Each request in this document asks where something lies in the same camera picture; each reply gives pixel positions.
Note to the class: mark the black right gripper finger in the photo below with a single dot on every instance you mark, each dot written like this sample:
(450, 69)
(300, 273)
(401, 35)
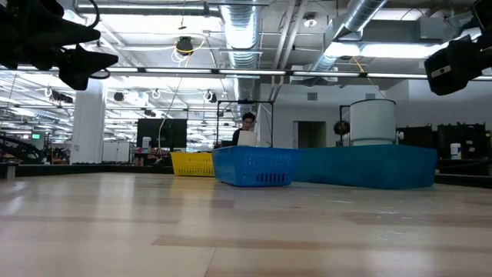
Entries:
(455, 65)

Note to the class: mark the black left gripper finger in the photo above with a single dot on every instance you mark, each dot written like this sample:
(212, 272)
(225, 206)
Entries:
(69, 36)
(86, 65)

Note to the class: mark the teal plastic bin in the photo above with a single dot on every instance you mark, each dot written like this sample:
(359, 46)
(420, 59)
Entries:
(365, 167)

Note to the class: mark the white building column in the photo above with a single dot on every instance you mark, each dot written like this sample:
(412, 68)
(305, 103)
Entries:
(87, 123)

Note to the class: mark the black storage crates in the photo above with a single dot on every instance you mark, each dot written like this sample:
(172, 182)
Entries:
(467, 140)

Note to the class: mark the white wipes tub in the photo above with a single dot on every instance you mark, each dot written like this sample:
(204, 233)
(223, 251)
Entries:
(146, 142)
(455, 151)

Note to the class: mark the white cabinets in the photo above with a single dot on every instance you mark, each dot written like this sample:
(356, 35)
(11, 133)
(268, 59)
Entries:
(115, 152)

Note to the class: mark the clear cylindrical container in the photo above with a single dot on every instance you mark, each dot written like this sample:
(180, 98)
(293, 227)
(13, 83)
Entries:
(372, 119)

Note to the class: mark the black hanging ceiling device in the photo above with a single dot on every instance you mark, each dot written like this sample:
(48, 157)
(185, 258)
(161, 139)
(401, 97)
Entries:
(185, 45)

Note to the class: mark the black monitor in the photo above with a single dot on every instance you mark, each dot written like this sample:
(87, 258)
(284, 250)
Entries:
(161, 132)

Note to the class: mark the person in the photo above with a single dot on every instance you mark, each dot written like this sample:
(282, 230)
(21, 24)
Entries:
(341, 127)
(246, 121)

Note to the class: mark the yellow plastic basket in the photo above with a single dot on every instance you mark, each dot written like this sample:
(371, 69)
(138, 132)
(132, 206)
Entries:
(192, 164)

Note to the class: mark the long ceiling light strip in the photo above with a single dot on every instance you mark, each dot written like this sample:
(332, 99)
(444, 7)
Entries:
(250, 72)

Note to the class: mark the blue plastic basket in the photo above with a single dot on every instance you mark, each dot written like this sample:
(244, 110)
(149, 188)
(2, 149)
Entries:
(250, 165)

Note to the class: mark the silver vertical air duct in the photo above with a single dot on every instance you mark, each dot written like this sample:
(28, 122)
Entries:
(241, 34)

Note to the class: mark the black metal frame stand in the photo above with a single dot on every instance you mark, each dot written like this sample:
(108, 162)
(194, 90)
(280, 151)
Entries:
(246, 102)

